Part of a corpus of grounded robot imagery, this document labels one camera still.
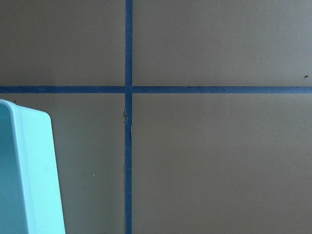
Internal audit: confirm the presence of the light blue plastic bin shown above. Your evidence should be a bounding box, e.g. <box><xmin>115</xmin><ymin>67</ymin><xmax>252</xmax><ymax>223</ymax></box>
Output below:
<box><xmin>0</xmin><ymin>100</ymin><xmax>65</xmax><ymax>234</ymax></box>

